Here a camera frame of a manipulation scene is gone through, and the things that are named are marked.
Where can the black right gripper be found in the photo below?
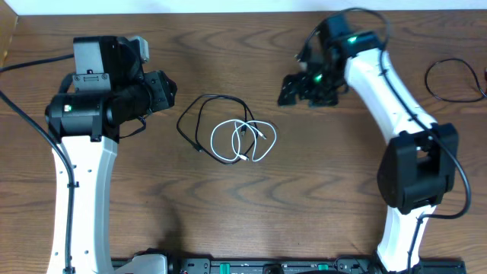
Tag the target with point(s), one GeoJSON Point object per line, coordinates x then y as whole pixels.
{"type": "Point", "coordinates": [302, 79]}

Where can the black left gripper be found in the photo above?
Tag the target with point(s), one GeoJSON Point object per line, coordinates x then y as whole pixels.
{"type": "Point", "coordinates": [160, 90]}

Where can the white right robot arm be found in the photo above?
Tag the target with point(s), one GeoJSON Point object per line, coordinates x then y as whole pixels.
{"type": "Point", "coordinates": [420, 161]}

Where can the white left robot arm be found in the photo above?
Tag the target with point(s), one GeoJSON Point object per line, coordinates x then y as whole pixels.
{"type": "Point", "coordinates": [108, 88]}

